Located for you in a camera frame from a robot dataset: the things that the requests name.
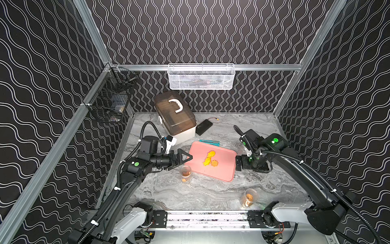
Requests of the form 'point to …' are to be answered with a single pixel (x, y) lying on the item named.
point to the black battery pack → (203, 126)
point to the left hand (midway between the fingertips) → (187, 158)
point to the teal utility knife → (216, 143)
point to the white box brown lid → (176, 118)
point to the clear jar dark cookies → (186, 174)
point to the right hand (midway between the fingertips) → (245, 168)
